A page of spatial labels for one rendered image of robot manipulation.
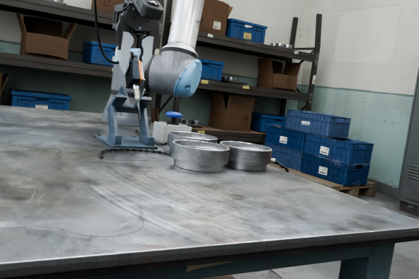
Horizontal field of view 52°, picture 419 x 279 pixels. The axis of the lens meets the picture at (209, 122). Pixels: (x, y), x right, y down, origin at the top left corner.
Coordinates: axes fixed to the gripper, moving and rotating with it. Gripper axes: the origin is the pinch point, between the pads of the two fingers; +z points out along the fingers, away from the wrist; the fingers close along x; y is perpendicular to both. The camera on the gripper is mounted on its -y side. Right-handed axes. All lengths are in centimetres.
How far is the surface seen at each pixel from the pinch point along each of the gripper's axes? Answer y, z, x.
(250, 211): -48, 16, 1
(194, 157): -26.9, 13.6, -2.4
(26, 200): -41, 16, 26
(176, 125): 1.6, 11.7, -12.7
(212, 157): -28.0, 13.3, -5.1
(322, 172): 219, 76, -299
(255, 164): -26.7, 14.6, -15.8
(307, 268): 77, 97, -145
